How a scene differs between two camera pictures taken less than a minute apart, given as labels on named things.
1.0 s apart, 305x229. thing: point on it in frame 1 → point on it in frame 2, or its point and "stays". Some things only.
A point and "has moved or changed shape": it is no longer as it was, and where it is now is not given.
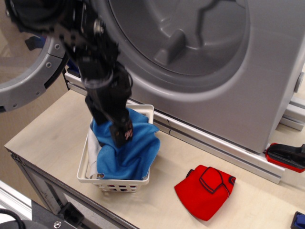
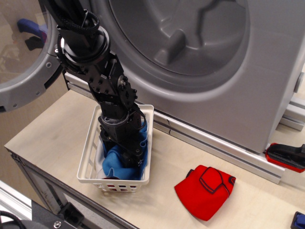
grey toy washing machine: x=229 y=67 stays
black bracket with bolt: x=68 y=216 stays
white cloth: x=93 y=151 → x=100 y=157
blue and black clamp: x=299 y=221 stays
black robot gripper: x=108 y=86 → x=121 y=130
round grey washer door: x=28 y=63 stays
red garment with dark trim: x=205 y=190 stays
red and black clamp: x=291 y=158 stays
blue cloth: x=133 y=161 has moved or changed shape
